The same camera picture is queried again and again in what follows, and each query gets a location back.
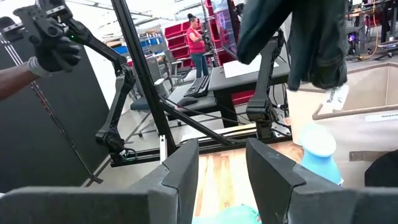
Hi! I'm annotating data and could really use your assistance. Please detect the white paper sheet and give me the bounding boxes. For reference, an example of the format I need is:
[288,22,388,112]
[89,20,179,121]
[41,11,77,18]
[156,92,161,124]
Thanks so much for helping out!
[223,54,280,79]

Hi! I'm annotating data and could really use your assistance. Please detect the grey office chair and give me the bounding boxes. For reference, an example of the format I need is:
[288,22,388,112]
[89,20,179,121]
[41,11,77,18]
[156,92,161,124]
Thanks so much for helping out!
[129,49,193,138]

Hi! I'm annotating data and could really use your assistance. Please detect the red bin under desk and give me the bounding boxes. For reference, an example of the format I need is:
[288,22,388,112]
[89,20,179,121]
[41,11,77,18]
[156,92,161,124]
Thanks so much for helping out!
[231,90,256,106]

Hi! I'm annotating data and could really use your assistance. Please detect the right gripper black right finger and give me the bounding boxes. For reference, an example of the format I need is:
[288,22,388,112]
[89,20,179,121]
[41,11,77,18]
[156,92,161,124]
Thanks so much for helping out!
[245,138,398,224]

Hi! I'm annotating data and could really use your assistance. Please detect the person's forearm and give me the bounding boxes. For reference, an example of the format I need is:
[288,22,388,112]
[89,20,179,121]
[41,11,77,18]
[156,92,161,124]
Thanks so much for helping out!
[0,56,50,102]

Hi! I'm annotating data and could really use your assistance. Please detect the blue storage bins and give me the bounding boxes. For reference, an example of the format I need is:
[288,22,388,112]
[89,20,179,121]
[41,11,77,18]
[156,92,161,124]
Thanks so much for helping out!
[113,35,164,55]

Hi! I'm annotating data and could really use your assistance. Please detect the black partition panel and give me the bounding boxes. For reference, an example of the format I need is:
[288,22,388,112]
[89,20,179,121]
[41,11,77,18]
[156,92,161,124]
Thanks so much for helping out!
[0,30,110,194]

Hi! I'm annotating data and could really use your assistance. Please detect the black frame post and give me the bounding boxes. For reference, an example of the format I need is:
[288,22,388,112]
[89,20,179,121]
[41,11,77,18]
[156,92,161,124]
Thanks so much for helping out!
[110,0,178,156]

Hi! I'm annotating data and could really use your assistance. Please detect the black diagonal frame brace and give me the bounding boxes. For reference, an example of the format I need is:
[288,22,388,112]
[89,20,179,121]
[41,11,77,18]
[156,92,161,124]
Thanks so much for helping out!
[160,101,240,147]

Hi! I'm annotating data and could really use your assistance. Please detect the blue spray bottle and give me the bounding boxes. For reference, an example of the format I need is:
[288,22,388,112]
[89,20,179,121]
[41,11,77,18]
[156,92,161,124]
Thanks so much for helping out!
[299,123,345,186]

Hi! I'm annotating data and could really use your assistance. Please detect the black frame base rail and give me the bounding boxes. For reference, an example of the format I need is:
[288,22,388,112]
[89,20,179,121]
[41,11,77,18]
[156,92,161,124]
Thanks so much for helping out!
[110,124,293,168]

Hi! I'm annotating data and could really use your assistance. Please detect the teal shorts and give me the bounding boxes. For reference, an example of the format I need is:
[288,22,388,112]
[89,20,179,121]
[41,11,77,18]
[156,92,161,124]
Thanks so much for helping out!
[192,204,262,224]

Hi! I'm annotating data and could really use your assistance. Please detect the person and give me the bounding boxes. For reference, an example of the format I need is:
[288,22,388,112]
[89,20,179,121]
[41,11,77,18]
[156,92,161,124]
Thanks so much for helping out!
[185,12,210,78]

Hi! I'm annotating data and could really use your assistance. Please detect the black garment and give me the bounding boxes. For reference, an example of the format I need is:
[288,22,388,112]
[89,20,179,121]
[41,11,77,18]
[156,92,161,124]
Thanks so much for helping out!
[236,0,351,106]

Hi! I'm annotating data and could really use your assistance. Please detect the computer monitor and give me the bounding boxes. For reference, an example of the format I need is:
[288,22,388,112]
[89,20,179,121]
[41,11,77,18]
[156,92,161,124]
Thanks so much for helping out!
[211,0,240,60]

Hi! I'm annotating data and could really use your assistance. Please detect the black keyboard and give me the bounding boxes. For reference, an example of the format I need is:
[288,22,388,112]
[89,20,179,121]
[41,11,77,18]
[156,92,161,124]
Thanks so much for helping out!
[183,74,212,99]

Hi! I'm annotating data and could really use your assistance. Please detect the cluttered background workbench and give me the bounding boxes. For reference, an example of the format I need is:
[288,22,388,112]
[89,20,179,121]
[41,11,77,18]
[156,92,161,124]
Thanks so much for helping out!
[345,0,398,62]

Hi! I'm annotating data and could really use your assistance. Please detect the person's gloved hand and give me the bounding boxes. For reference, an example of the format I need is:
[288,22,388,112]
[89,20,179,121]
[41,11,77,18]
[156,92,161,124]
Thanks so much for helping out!
[33,35,82,75]

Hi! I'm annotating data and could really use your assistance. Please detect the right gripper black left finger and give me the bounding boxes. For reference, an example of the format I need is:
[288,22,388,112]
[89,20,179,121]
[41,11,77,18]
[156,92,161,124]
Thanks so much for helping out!
[0,138,200,224]

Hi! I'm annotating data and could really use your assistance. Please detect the dark grey desk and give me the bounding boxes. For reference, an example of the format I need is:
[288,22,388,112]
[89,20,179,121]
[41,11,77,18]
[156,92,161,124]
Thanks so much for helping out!
[167,57,290,128]

